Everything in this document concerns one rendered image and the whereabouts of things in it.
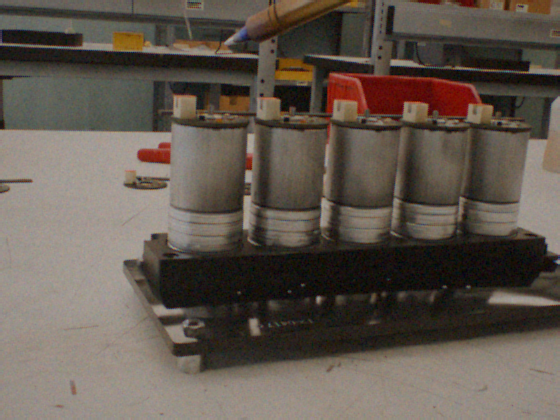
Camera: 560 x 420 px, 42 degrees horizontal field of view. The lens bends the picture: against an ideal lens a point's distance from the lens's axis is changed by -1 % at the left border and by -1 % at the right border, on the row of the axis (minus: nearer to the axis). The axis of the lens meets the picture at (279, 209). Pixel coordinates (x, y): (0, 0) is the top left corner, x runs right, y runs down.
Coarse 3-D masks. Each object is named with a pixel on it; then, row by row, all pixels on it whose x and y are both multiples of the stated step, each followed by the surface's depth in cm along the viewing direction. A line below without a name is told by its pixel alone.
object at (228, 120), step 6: (216, 114) 25; (228, 114) 24; (174, 120) 23; (180, 120) 22; (186, 120) 22; (192, 120) 22; (198, 120) 22; (204, 120) 23; (210, 120) 23; (228, 120) 23; (234, 120) 23; (240, 120) 23; (246, 120) 23; (210, 126) 22; (216, 126) 22; (222, 126) 22; (228, 126) 22; (234, 126) 22
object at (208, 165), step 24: (216, 120) 23; (192, 144) 22; (216, 144) 22; (240, 144) 23; (192, 168) 23; (216, 168) 23; (240, 168) 23; (192, 192) 23; (216, 192) 23; (240, 192) 23; (168, 216) 24; (192, 216) 23; (216, 216) 23; (240, 216) 24; (168, 240) 24; (192, 240) 23; (216, 240) 23; (240, 240) 24
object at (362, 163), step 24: (336, 144) 25; (360, 144) 25; (384, 144) 25; (336, 168) 25; (360, 168) 25; (384, 168) 25; (336, 192) 25; (360, 192) 25; (384, 192) 25; (336, 216) 25; (360, 216) 25; (384, 216) 25; (336, 240) 26; (360, 240) 25; (384, 240) 26
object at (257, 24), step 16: (288, 0) 20; (304, 0) 20; (320, 0) 20; (336, 0) 20; (352, 0) 20; (256, 16) 21; (272, 16) 21; (288, 16) 20; (304, 16) 20; (256, 32) 21; (272, 32) 21
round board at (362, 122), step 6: (330, 120) 25; (336, 120) 25; (360, 120) 25; (366, 120) 25; (378, 120) 26; (384, 120) 25; (390, 120) 26; (354, 126) 24; (360, 126) 24; (366, 126) 24; (372, 126) 24; (378, 126) 24; (384, 126) 24; (390, 126) 25; (396, 126) 25
